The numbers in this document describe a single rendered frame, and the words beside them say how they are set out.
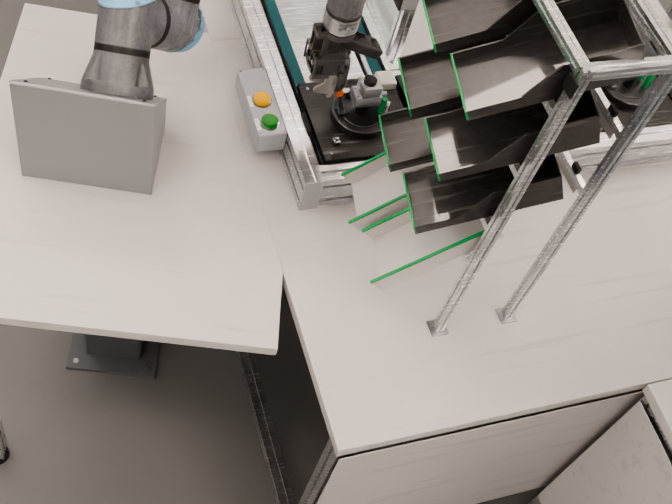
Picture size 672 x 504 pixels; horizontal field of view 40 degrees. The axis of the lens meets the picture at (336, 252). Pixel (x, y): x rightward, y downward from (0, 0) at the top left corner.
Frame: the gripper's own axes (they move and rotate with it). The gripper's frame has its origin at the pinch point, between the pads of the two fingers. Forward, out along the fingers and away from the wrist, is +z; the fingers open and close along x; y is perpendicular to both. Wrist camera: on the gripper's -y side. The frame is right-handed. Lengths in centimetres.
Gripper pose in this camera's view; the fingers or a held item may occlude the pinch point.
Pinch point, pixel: (331, 92)
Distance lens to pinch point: 211.6
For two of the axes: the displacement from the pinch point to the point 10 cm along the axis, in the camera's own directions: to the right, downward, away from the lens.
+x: 2.9, 8.2, -4.9
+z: -1.9, 5.5, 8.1
